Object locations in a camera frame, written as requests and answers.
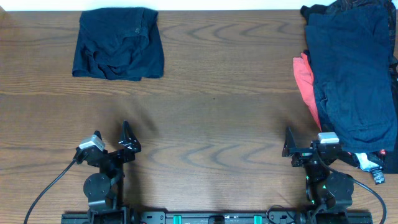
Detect navy blue shorts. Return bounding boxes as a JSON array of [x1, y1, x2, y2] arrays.
[[305, 2, 397, 153]]

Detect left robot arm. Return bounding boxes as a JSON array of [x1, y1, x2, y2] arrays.
[[73, 121, 141, 223]]

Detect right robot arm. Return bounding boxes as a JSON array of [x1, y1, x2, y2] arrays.
[[282, 127, 354, 223]]

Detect black patterned garment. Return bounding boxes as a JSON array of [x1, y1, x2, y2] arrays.
[[300, 1, 397, 184]]

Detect red orange garment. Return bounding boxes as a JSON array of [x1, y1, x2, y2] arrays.
[[293, 53, 322, 130]]

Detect folded dark navy garment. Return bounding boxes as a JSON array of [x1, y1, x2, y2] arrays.
[[72, 7, 165, 82]]

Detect right black cable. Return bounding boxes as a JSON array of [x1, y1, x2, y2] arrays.
[[314, 149, 387, 224]]

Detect black cable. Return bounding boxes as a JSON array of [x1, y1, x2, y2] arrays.
[[314, 149, 387, 224], [23, 159, 78, 224]]

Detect left black cable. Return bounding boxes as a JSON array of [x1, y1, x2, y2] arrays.
[[23, 159, 78, 224]]

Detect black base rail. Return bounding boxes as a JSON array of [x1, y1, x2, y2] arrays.
[[61, 209, 373, 224]]

